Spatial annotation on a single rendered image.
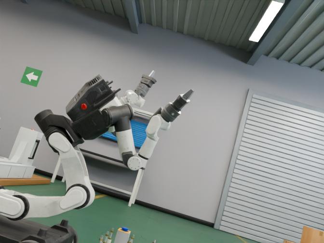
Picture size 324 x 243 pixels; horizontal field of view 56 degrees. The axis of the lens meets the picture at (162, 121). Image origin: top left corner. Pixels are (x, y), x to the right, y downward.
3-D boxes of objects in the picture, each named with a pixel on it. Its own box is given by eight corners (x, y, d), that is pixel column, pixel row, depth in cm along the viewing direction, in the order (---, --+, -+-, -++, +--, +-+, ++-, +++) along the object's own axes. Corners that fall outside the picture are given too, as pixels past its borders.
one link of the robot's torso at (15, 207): (-17, 211, 168) (-8, 188, 170) (2, 208, 187) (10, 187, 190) (18, 222, 166) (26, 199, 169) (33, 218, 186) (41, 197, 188)
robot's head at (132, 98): (122, 99, 183) (134, 90, 184) (119, 95, 193) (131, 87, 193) (128, 107, 186) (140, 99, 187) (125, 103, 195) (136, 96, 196)
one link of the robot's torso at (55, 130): (41, 136, 178) (58, 124, 179) (49, 139, 191) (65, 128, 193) (53, 154, 176) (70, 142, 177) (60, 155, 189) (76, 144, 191)
